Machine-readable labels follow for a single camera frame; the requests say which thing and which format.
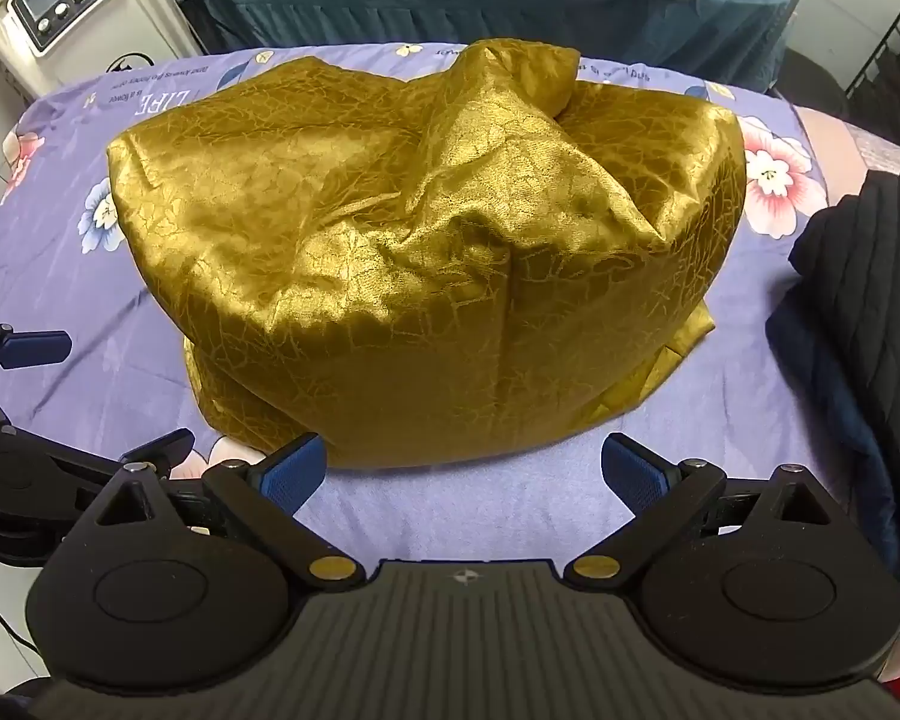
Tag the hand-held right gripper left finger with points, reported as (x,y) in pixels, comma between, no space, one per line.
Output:
(294,474)

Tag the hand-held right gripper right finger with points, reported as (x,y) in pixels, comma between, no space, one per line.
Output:
(634,469)

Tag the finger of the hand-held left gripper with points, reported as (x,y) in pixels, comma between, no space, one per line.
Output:
(169,446)
(39,349)

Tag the shiny gold cloth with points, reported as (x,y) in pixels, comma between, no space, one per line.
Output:
(420,240)

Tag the black jacket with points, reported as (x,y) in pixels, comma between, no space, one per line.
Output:
(870,300)

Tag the purple floral bedsheet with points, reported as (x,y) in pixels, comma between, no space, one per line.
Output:
(67,277)

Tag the pink grey cloth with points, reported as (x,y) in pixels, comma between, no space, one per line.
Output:
(847,146)

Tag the teal bedding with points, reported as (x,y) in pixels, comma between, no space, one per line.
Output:
(495,22)

